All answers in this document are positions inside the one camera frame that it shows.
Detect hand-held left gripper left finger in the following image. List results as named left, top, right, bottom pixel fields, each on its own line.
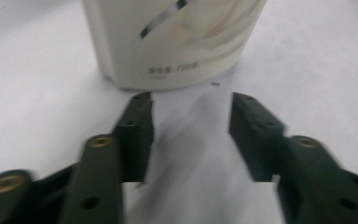
left=58, top=91, right=156, bottom=224

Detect white table mat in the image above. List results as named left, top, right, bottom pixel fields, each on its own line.
left=0, top=0, right=358, bottom=224

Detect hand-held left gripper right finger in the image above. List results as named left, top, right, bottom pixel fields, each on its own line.
left=228, top=91, right=358, bottom=224

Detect white bottle with blue pump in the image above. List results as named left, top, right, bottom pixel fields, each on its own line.
left=81, top=0, right=269, bottom=92

